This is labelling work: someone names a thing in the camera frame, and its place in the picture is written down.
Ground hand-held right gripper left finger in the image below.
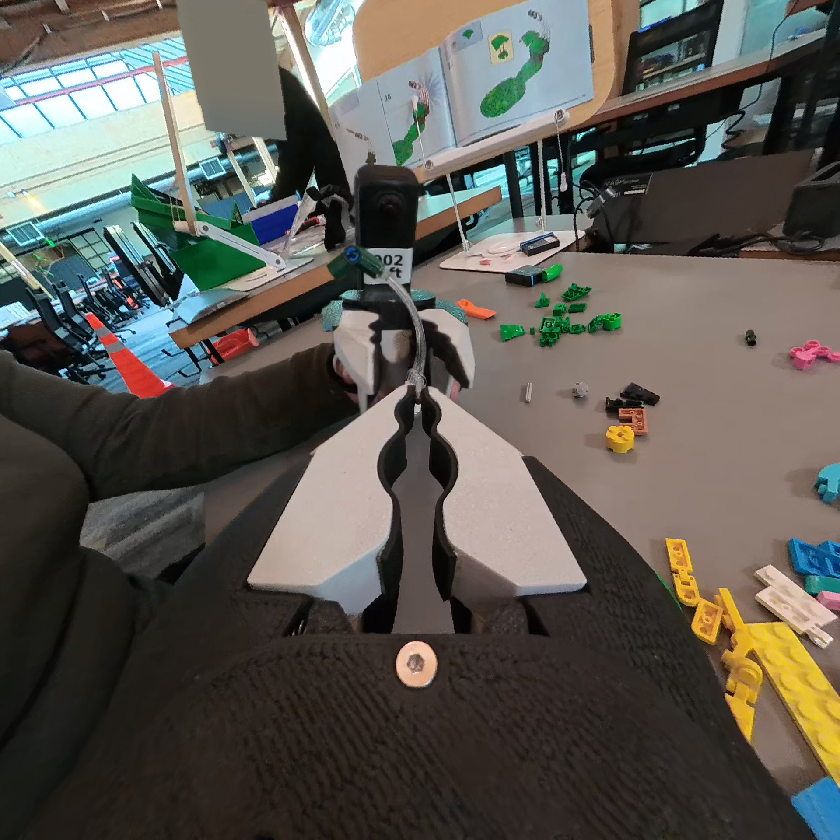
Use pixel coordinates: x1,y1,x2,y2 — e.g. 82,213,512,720
248,386,416,633

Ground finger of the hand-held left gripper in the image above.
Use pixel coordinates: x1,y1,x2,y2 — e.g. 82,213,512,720
332,308,396,413
420,308,476,395

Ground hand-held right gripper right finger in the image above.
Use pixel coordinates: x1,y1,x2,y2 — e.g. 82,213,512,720
428,387,588,635

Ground dark green brick clear tubes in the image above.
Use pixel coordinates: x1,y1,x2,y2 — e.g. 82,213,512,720
327,245,432,398

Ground person's left forearm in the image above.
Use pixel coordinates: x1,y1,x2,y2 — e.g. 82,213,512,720
0,344,361,503

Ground grey desk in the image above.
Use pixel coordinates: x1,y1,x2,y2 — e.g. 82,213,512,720
197,249,840,815

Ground wooden office desk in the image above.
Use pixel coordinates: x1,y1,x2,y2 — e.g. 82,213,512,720
571,26,840,126

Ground person's left hand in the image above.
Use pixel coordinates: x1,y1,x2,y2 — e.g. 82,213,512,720
331,357,362,411

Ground wooden work table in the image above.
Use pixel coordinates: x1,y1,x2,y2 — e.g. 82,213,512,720
169,185,503,349

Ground pile of small green bricks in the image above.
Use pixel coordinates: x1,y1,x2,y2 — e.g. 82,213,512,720
499,282,623,347

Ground blue storage bin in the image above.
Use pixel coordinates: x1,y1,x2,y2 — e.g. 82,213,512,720
243,202,301,240

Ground green storage bin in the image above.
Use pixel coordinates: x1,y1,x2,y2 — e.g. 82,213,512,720
130,174,266,290

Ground black brick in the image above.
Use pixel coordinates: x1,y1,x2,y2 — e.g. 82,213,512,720
605,382,660,413

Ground open instruction booklet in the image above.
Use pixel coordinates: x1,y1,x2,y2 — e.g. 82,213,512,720
328,0,595,168

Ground orange traffic cone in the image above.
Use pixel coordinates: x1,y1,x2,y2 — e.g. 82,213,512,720
84,311,175,399

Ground row of black office chairs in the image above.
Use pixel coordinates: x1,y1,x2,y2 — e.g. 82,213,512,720
0,223,178,385

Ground wooden book stand white base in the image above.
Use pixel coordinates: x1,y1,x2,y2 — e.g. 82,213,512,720
351,0,641,273

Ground black equipment case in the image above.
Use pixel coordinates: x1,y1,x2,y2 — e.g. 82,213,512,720
587,150,818,253

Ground pile of colourful bricks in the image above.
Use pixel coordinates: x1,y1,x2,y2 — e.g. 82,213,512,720
663,538,840,840

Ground computer monitor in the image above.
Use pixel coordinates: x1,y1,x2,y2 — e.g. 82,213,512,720
623,0,723,93

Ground pink small brick piece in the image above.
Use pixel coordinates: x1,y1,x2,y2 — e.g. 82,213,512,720
789,340,840,370

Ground black box device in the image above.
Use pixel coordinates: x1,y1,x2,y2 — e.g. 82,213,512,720
783,164,840,240

